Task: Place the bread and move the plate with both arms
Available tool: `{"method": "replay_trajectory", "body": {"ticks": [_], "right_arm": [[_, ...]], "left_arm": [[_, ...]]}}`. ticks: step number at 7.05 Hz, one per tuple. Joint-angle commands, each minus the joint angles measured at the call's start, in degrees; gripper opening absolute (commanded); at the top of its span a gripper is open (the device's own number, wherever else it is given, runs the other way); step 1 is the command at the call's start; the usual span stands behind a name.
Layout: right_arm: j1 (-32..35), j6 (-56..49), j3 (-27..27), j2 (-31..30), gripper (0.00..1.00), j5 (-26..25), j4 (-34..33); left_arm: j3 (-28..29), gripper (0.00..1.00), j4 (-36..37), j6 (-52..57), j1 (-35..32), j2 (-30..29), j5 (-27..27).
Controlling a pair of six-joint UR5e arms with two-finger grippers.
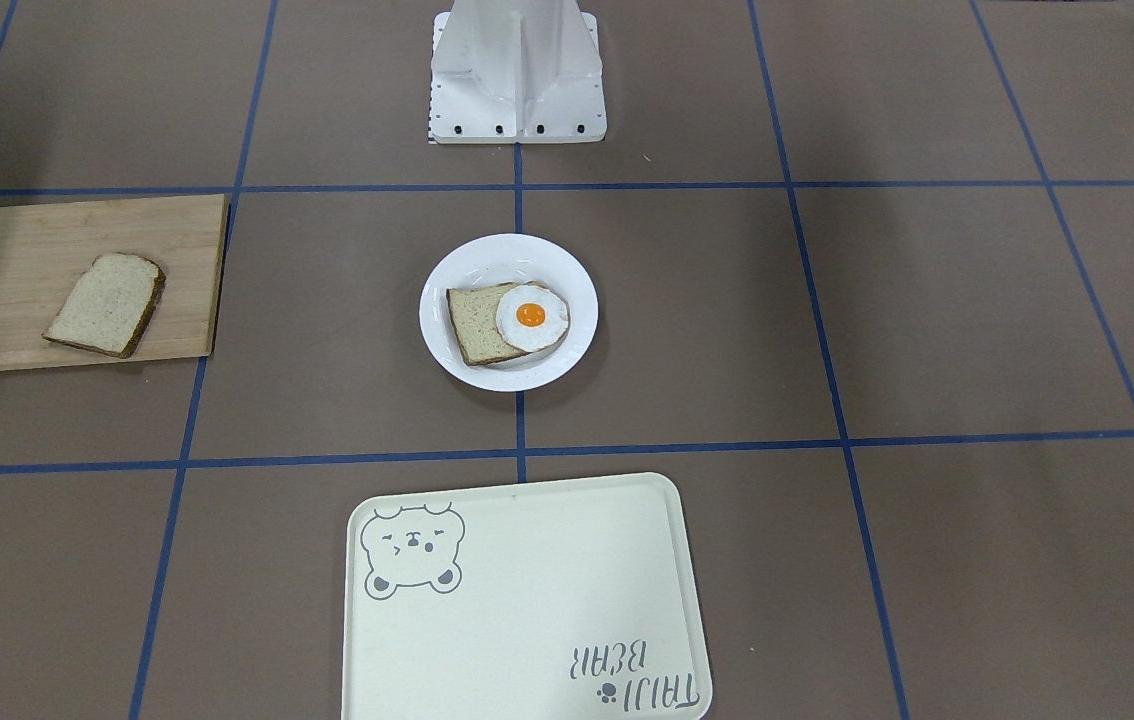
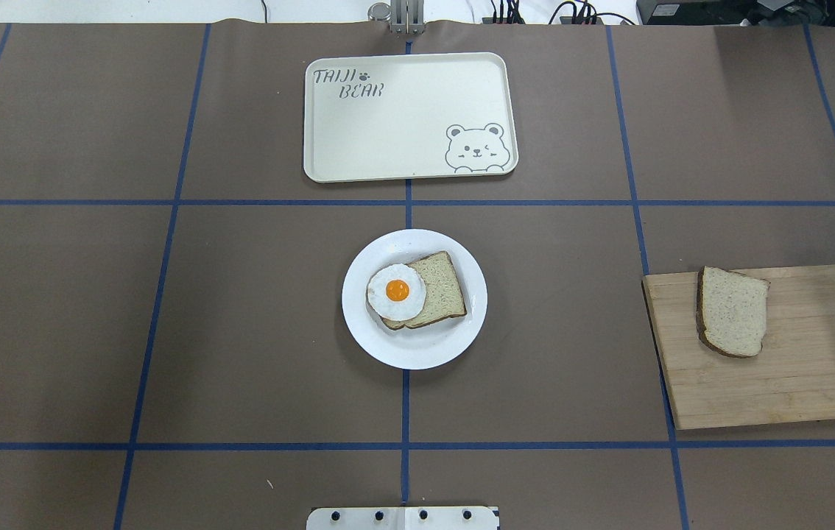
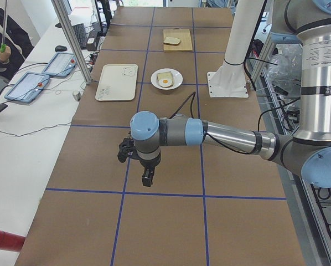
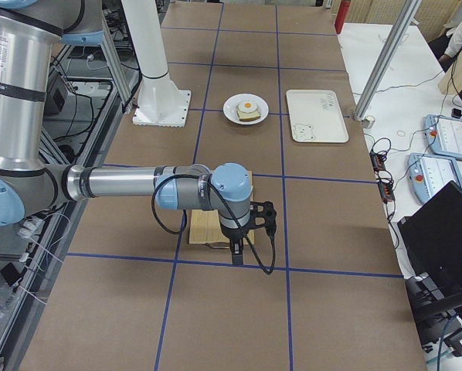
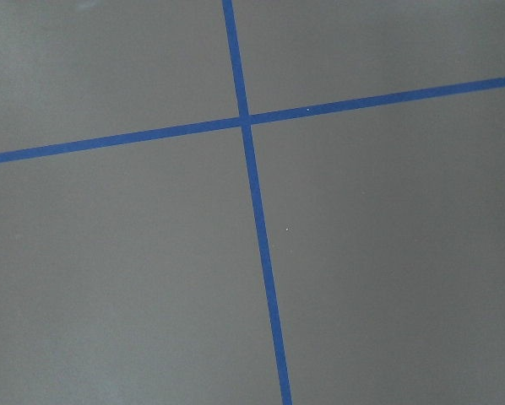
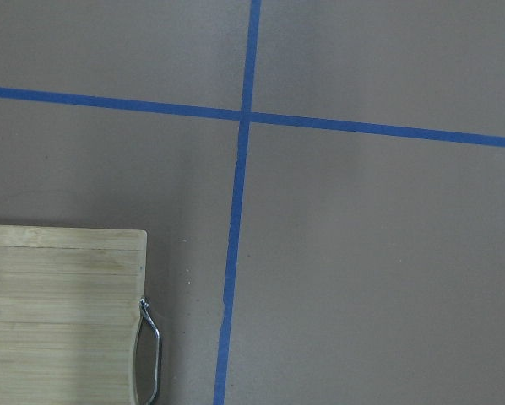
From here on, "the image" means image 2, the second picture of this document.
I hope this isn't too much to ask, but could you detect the white round plate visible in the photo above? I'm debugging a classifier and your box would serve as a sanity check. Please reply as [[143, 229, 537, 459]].
[[341, 229, 488, 370]]

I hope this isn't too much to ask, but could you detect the aluminium camera post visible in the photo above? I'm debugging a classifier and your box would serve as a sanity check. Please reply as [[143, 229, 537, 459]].
[[367, 0, 426, 36]]

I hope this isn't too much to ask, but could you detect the wooden cutting board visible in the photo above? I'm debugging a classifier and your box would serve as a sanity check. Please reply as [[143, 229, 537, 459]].
[[643, 265, 835, 430]]

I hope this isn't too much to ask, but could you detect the bread slice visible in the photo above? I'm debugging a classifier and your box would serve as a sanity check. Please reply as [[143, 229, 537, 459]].
[[381, 251, 467, 330], [696, 266, 770, 358]]

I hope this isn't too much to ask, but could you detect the cream bear serving tray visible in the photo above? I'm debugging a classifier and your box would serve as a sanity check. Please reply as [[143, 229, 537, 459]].
[[303, 52, 519, 183]]

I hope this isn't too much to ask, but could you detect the fried egg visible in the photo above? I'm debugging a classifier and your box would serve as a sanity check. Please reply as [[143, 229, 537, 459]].
[[366, 263, 426, 321]]

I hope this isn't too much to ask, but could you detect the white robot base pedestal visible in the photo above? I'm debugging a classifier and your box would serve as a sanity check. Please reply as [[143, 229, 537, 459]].
[[306, 506, 501, 529]]

